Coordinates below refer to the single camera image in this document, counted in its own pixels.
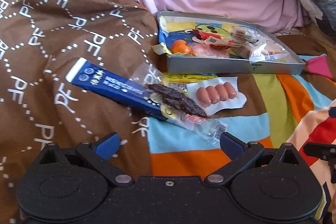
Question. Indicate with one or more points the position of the dark dried fish packet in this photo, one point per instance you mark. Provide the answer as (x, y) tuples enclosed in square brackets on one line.
[(175, 106)]

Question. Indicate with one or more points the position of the colourful patchwork blanket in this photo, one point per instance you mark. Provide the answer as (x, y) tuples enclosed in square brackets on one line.
[(279, 108)]

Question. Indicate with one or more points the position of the yellow candy bar wrapper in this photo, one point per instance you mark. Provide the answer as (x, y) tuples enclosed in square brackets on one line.
[(187, 78)]

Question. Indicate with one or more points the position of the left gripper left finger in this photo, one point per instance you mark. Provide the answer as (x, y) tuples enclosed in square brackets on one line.
[(97, 154)]

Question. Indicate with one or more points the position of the pink round cracker packet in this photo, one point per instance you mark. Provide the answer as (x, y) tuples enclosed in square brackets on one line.
[(208, 51)]

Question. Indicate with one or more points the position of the small orange mandarin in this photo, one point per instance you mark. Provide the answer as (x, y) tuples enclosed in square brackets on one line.
[(180, 46)]

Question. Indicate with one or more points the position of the clear cake packet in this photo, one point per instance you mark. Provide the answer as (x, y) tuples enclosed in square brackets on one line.
[(262, 50)]

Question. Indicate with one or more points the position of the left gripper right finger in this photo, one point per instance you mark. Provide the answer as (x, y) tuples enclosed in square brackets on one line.
[(242, 155)]

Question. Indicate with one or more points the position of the green label pastry packet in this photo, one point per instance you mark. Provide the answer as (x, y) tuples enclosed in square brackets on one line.
[(247, 34)]

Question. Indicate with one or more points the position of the red spicy snack packet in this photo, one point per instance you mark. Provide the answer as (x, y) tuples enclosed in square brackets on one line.
[(215, 39)]

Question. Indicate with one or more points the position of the mini sausages packet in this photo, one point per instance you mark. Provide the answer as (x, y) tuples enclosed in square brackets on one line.
[(214, 95)]

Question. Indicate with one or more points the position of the cartoon print tray liner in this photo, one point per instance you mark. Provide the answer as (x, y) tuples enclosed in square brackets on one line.
[(172, 29)]

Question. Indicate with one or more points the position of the grey metal tray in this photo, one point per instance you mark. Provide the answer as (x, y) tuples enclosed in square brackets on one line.
[(178, 64)]

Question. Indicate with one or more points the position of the blue calcium tablet box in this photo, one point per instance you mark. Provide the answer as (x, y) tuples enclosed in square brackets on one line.
[(98, 80)]

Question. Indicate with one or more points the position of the brown PF patterned cloth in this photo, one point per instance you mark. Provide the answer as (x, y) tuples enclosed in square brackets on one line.
[(40, 41)]

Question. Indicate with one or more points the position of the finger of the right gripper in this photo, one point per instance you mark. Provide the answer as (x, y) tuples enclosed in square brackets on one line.
[(319, 144)]

